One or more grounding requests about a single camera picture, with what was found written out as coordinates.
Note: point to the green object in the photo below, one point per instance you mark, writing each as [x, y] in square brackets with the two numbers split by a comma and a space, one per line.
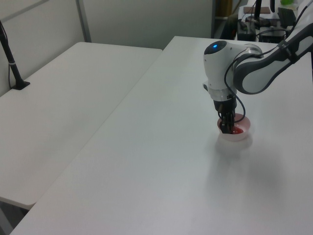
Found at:
[287, 2]

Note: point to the red strawberry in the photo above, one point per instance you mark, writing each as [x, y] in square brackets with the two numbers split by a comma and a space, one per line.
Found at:
[237, 130]

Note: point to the black camera stand pole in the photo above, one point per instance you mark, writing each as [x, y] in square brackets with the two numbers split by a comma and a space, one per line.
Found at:
[9, 56]

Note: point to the black monitor stand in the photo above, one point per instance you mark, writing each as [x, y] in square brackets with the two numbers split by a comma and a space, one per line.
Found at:
[256, 14]

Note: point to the black electronics box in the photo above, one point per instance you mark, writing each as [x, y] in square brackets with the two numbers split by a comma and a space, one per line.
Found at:
[271, 34]

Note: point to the black device on desk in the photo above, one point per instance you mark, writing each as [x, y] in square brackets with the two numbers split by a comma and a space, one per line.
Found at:
[245, 30]

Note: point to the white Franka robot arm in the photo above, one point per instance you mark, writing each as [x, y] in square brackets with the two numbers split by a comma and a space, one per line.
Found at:
[256, 71]

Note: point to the grey partition post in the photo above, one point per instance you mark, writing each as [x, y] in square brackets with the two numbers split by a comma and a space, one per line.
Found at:
[83, 19]

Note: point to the white pink bowl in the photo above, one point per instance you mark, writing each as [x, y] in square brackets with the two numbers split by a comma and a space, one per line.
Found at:
[238, 135]

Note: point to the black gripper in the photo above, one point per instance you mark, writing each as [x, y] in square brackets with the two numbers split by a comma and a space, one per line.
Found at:
[225, 105]

